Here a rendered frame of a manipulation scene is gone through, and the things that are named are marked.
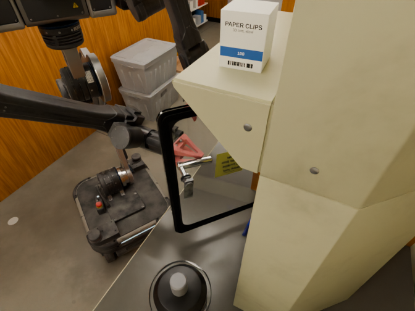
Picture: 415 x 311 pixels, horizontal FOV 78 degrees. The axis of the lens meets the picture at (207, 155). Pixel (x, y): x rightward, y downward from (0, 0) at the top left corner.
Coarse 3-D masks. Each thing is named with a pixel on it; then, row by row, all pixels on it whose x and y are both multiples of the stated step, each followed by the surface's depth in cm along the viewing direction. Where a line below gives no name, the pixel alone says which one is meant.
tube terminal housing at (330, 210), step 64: (320, 0) 18; (384, 0) 16; (320, 64) 20; (384, 64) 18; (320, 128) 24; (384, 128) 21; (256, 192) 33; (320, 192) 28; (384, 192) 26; (256, 256) 43; (320, 256) 35; (384, 256) 46
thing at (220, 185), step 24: (192, 120) 48; (192, 144) 52; (216, 144) 55; (192, 168) 57; (216, 168) 60; (240, 168) 64; (168, 192) 60; (216, 192) 66; (240, 192) 70; (192, 216) 69
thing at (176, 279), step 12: (180, 264) 47; (168, 276) 45; (180, 276) 42; (192, 276) 45; (156, 288) 44; (168, 288) 43; (180, 288) 41; (192, 288) 43; (204, 288) 44; (156, 300) 43; (168, 300) 42; (180, 300) 42; (192, 300) 42; (204, 300) 43
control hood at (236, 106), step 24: (288, 24) 42; (216, 48) 34; (192, 72) 29; (216, 72) 29; (240, 72) 29; (264, 72) 29; (192, 96) 28; (216, 96) 27; (240, 96) 26; (264, 96) 25; (216, 120) 29; (240, 120) 27; (264, 120) 26; (240, 144) 29; (264, 144) 28
